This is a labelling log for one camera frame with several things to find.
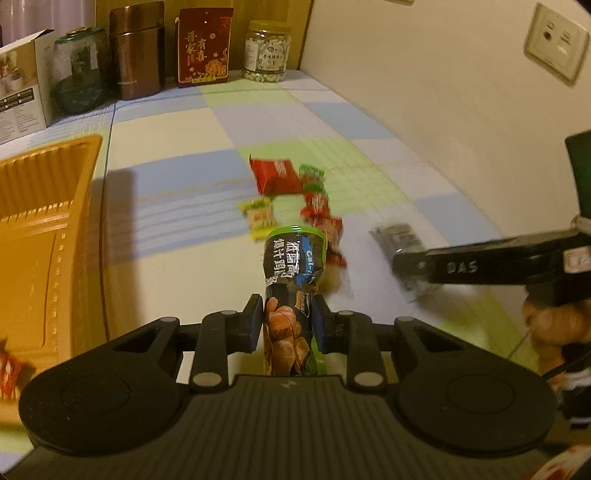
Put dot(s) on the beige wall outlet plate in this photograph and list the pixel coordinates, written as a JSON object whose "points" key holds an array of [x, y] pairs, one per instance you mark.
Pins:
{"points": [[554, 41]]}

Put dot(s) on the white cardboard box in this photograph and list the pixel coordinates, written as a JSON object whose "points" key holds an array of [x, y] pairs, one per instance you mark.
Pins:
{"points": [[23, 87]]}

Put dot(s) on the wooden panel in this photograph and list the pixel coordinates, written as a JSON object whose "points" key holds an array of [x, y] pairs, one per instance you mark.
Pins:
{"points": [[277, 9]]}

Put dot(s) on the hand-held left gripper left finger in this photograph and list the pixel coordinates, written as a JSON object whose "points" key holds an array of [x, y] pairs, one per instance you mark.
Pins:
{"points": [[253, 324]]}

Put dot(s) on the brown metal thermos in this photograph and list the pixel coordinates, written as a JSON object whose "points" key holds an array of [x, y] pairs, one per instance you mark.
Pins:
{"points": [[137, 50]]}

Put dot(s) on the green glass jar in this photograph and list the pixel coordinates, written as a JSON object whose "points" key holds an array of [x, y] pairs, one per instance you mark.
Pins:
{"points": [[78, 74]]}

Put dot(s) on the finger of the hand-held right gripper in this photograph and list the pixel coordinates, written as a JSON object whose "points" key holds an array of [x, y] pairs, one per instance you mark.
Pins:
{"points": [[485, 265]]}

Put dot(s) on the dark green snack packet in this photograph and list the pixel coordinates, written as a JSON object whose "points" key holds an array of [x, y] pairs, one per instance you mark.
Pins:
{"points": [[291, 272]]}

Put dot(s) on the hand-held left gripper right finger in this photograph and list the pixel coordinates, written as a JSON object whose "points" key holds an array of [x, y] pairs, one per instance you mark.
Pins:
{"points": [[318, 324]]}

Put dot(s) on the beige curtain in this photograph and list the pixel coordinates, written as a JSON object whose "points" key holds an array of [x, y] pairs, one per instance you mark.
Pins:
{"points": [[27, 14]]}

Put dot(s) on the yellow green candy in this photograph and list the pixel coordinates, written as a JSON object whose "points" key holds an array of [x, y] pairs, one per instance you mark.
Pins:
{"points": [[258, 217]]}

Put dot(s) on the red gift box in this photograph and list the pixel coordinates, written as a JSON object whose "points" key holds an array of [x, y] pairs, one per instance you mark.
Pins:
{"points": [[203, 46]]}

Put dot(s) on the grey snack packet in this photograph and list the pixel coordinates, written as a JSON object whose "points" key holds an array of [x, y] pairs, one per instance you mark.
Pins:
{"points": [[398, 235]]}

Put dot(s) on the clear plastic nut jar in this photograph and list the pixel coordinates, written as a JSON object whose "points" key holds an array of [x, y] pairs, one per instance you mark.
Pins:
{"points": [[268, 50]]}

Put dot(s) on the red snack packet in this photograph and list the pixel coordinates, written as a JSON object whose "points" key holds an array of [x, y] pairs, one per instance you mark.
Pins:
{"points": [[11, 369], [276, 175]]}

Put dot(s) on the person's right hand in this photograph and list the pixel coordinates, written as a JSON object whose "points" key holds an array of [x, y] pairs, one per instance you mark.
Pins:
{"points": [[549, 325]]}

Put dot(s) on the orange plastic tray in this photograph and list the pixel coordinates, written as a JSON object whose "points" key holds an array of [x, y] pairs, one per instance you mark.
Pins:
{"points": [[41, 240]]}

